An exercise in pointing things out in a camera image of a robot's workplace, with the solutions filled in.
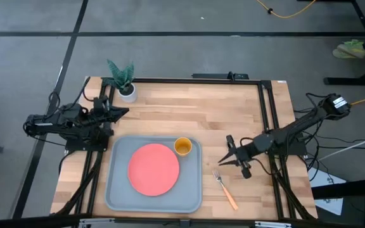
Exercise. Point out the black aluminium table frame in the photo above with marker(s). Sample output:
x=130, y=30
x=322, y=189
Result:
x=266, y=104

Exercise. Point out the grey plastic tray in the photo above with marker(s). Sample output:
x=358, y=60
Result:
x=189, y=190

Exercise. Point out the green snake plant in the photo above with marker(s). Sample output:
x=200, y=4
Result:
x=120, y=76

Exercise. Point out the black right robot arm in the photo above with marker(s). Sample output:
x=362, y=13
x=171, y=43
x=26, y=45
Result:
x=296, y=126

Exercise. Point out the black stand legs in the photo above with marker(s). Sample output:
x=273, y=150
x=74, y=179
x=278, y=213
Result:
x=344, y=81

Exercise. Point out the coral red round plate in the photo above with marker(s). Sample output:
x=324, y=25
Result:
x=153, y=169

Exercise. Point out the white paper sheet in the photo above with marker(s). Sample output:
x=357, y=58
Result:
x=328, y=202

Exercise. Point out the yellow ribbed cup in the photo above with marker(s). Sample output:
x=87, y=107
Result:
x=182, y=146

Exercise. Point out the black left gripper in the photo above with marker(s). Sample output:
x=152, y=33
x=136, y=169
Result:
x=98, y=115

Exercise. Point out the yellow-green cloth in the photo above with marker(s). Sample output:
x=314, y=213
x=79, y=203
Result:
x=350, y=49

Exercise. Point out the white plant pot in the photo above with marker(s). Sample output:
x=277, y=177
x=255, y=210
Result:
x=130, y=96

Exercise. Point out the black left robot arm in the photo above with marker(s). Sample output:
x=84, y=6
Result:
x=59, y=122

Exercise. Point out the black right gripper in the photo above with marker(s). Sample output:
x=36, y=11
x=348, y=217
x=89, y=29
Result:
x=246, y=153

